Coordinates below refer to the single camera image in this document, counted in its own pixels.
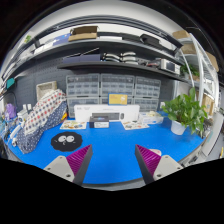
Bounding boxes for long white keyboard box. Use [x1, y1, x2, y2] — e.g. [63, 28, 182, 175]
[74, 104, 140, 122]

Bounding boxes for left illustrated card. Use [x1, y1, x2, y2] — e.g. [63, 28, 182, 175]
[61, 120, 86, 130]

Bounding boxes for grey drawer organizer cabinets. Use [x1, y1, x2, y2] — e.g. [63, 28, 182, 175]
[66, 73, 161, 118]

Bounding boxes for beige woven basket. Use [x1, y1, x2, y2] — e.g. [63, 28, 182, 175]
[36, 81, 57, 100]

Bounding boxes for cardboard box on shelf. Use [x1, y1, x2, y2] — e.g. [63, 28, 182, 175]
[68, 26, 97, 42]

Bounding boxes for white metal rack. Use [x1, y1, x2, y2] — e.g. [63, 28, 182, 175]
[179, 34, 219, 110]

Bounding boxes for white plant pot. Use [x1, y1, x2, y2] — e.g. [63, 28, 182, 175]
[171, 121, 186, 135]

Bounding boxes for grey metal shelf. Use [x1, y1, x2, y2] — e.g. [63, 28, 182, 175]
[0, 15, 182, 86]

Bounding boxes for green potted plant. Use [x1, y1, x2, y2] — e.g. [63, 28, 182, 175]
[162, 87, 207, 137]

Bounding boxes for right illustrated card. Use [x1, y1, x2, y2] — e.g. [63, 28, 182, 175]
[122, 121, 148, 130]

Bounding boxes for small black device box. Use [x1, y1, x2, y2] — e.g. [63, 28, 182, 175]
[89, 116, 109, 128]

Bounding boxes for patterned fabric bag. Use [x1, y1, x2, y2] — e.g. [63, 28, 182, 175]
[16, 89, 67, 154]

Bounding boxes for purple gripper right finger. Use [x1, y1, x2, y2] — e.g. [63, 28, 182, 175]
[135, 145, 182, 184]

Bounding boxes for white electronic instrument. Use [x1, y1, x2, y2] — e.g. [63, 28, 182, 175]
[160, 59, 180, 74]

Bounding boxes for black round cartoon mouse pad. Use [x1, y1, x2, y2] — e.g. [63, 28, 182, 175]
[51, 132, 83, 152]

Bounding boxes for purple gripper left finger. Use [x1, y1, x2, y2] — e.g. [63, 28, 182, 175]
[44, 145, 93, 186]

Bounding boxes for yellow card box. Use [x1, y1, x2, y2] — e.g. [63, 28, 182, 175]
[108, 94, 127, 105]

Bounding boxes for small white box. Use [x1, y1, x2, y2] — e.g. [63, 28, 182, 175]
[139, 111, 163, 124]

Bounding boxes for illustrated card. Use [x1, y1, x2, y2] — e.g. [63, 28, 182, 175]
[61, 120, 86, 130]
[122, 121, 148, 130]

